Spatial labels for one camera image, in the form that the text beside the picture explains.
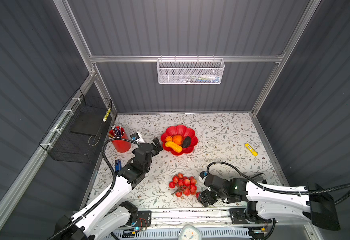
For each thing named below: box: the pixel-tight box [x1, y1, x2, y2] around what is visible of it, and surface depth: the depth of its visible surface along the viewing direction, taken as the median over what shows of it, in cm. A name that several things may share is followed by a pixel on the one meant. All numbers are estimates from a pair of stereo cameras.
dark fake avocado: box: [182, 136, 192, 148], surface depth 101 cm
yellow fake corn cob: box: [165, 141, 183, 153], surface depth 98 cm
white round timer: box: [178, 224, 203, 240], surface depth 69 cm
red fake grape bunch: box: [168, 172, 198, 197], surface depth 80 cm
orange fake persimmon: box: [172, 134, 183, 146], surface depth 100 cm
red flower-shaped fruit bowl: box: [160, 125, 198, 156], surface depth 101 cm
